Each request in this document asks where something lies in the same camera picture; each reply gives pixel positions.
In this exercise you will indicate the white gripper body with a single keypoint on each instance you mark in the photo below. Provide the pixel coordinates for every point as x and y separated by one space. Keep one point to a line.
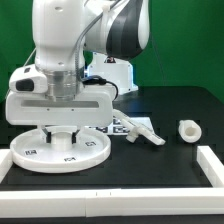
91 107

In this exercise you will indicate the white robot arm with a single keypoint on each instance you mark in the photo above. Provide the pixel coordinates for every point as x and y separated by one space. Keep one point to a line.
51 91

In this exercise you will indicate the white fence bar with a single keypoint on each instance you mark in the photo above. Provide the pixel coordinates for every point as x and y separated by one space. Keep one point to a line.
111 202
5 162
211 166

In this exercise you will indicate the white cross table base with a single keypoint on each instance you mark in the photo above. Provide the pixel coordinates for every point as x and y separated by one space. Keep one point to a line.
136 131

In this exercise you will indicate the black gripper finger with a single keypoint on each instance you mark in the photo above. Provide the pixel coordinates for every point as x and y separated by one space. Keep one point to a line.
45 134
74 135

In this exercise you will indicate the white fence bar front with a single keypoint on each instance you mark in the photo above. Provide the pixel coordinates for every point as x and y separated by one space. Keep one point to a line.
111 202

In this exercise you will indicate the paper sheet with markers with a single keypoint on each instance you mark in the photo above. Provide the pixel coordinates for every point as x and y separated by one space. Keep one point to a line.
122 127

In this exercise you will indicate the white round table top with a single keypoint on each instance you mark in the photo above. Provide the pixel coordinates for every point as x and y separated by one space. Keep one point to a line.
31 152

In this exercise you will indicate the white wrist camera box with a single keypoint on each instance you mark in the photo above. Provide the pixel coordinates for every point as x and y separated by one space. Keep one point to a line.
28 79

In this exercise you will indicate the white fence bar right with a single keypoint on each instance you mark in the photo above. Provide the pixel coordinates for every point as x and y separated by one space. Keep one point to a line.
211 166

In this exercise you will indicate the white fence bar left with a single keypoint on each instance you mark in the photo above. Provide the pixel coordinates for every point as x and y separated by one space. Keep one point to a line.
5 162

